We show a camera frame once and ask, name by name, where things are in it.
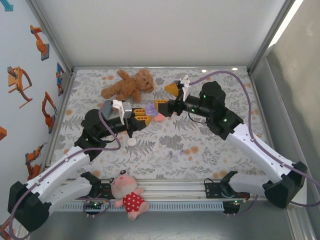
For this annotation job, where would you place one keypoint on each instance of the small black controller board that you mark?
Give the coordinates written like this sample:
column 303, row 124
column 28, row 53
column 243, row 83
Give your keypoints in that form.
column 96, row 204
column 231, row 207

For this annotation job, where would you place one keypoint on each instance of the blue wall sticker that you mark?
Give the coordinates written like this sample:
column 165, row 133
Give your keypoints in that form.
column 7, row 6

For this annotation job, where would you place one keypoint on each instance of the white earbud case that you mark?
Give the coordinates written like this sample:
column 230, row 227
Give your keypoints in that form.
column 132, row 142

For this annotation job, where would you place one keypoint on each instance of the aluminium side rail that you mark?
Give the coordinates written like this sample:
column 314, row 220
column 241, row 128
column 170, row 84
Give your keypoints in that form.
column 257, row 100
column 64, row 100

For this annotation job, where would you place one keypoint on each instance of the aluminium frame post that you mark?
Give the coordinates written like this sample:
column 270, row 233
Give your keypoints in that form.
column 52, row 35
column 272, row 35

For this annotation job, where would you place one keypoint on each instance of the floral table mat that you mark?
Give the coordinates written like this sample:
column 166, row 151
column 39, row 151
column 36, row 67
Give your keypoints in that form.
column 145, row 172

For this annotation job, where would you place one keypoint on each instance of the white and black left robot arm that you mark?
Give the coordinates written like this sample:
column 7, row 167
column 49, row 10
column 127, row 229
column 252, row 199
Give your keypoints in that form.
column 57, row 182

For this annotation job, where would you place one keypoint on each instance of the pink plush toy red dress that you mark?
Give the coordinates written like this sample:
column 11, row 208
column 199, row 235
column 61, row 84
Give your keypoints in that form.
column 132, row 200

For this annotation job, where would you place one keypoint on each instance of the orange gripper claw sticker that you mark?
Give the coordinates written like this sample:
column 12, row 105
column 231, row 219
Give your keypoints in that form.
column 17, row 80

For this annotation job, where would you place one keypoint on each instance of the blue and orange machine sticker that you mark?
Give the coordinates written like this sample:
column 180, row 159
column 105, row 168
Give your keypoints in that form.
column 60, row 75

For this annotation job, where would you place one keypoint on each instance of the brown teddy bear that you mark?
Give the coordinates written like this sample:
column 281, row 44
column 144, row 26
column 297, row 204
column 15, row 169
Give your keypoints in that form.
column 127, row 87

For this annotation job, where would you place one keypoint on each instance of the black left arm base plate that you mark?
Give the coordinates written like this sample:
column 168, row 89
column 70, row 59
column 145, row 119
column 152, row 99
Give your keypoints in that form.
column 105, row 188

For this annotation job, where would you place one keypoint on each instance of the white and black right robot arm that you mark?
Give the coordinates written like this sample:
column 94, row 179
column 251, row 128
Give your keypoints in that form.
column 260, row 157

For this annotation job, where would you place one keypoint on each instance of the blue-grey pouch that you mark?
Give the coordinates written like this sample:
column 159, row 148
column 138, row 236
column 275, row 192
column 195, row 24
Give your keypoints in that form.
column 107, row 111

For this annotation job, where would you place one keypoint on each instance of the aluminium back rail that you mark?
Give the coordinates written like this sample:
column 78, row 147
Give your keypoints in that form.
column 160, row 67

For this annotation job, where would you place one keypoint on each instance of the aluminium front rail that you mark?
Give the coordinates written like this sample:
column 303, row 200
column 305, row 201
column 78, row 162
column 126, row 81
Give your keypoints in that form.
column 175, row 191

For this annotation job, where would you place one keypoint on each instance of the small orange block sticker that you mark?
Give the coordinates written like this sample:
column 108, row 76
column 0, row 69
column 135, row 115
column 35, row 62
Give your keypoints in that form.
column 2, row 132

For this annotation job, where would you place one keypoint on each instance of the purple earbud case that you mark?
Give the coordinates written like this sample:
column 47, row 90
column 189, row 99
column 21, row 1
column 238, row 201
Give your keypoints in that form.
column 151, row 109

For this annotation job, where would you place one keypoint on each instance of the salmon pink earbud case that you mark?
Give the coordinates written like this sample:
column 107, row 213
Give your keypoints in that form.
column 160, row 118

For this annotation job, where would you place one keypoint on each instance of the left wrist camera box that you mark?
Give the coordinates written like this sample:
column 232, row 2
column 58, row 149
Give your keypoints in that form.
column 127, row 110

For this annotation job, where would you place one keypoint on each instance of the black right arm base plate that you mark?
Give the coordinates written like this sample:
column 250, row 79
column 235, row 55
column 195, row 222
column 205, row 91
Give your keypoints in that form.
column 212, row 190

